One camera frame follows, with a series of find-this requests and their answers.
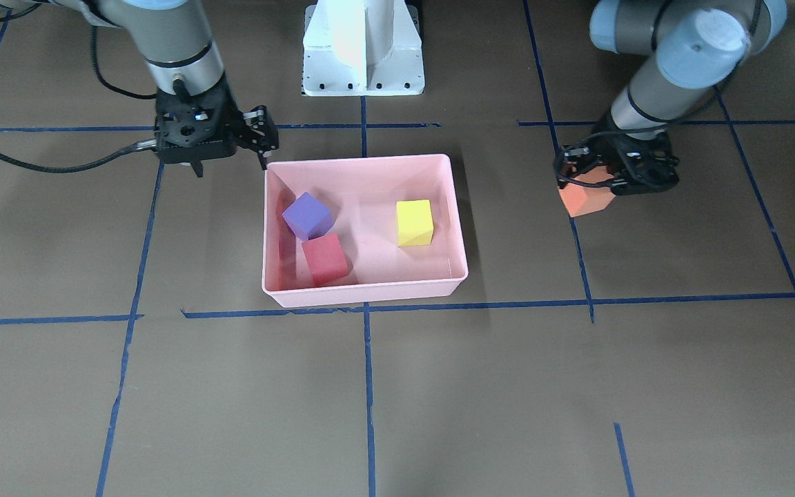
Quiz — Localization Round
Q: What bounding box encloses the pink foam block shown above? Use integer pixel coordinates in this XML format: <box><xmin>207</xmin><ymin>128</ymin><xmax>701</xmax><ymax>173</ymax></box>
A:
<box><xmin>301</xmin><ymin>233</ymin><xmax>350</xmax><ymax>286</ymax></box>

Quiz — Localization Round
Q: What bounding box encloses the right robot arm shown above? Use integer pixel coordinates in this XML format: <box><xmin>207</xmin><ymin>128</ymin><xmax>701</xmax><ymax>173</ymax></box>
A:
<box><xmin>0</xmin><ymin>1</ymin><xmax>279</xmax><ymax>177</ymax></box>

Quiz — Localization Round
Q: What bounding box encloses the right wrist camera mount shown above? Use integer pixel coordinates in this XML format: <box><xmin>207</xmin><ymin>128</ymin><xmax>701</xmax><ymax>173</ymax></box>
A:
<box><xmin>154</xmin><ymin>104</ymin><xmax>237</xmax><ymax>164</ymax></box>

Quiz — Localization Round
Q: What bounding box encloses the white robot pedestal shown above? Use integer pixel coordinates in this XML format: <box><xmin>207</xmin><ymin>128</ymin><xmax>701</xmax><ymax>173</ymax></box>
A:
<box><xmin>301</xmin><ymin>1</ymin><xmax>426</xmax><ymax>97</ymax></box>

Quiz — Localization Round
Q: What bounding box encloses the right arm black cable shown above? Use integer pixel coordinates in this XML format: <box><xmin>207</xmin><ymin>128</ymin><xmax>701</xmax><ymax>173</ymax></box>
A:
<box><xmin>0</xmin><ymin>28</ymin><xmax>164</xmax><ymax>175</ymax></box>

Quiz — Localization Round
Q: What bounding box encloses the orange foam block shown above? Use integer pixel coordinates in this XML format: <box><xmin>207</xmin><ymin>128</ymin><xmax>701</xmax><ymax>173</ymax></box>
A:
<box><xmin>559</xmin><ymin>167</ymin><xmax>616</xmax><ymax>217</ymax></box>

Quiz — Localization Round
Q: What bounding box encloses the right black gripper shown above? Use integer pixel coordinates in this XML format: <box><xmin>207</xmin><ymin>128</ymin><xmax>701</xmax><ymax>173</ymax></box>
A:
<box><xmin>157</xmin><ymin>81</ymin><xmax>279</xmax><ymax>178</ymax></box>

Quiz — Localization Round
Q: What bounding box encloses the purple foam block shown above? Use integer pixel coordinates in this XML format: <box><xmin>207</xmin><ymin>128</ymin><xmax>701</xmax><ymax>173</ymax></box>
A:
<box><xmin>282</xmin><ymin>192</ymin><xmax>335</xmax><ymax>242</ymax></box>

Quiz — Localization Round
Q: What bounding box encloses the pink plastic bin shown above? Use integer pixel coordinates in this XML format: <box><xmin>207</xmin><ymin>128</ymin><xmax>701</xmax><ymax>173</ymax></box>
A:
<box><xmin>262</xmin><ymin>154</ymin><xmax>469</xmax><ymax>308</ymax></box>

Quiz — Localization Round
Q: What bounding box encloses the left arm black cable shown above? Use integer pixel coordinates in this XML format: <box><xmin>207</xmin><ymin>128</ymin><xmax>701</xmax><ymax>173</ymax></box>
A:
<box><xmin>556</xmin><ymin>0</ymin><xmax>764</xmax><ymax>188</ymax></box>

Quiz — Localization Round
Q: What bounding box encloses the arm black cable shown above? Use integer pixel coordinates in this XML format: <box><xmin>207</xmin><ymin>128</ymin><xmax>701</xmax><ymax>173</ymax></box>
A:
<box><xmin>556</xmin><ymin>0</ymin><xmax>764</xmax><ymax>188</ymax></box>
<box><xmin>0</xmin><ymin>28</ymin><xmax>164</xmax><ymax>175</ymax></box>

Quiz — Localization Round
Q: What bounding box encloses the yellow foam block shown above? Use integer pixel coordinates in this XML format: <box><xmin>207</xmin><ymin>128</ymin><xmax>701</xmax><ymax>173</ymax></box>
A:
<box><xmin>395</xmin><ymin>199</ymin><xmax>433</xmax><ymax>246</ymax></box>

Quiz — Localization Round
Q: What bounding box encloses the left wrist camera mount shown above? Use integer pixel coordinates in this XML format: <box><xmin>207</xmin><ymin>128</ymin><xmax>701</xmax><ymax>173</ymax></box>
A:
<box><xmin>609</xmin><ymin>133</ymin><xmax>680</xmax><ymax>195</ymax></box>

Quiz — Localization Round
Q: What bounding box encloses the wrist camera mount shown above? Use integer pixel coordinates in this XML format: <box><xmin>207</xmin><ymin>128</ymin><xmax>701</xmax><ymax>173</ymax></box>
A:
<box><xmin>609</xmin><ymin>133</ymin><xmax>680</xmax><ymax>195</ymax></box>
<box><xmin>154</xmin><ymin>104</ymin><xmax>237</xmax><ymax>164</ymax></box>

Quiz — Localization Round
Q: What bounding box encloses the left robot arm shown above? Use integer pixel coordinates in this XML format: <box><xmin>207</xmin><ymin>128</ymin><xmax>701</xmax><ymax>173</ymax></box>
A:
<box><xmin>554</xmin><ymin>1</ymin><xmax>789</xmax><ymax>195</ymax></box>

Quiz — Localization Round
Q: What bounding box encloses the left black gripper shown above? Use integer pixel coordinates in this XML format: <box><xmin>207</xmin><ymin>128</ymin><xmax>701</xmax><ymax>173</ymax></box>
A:
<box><xmin>553</xmin><ymin>114</ymin><xmax>671</xmax><ymax>188</ymax></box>

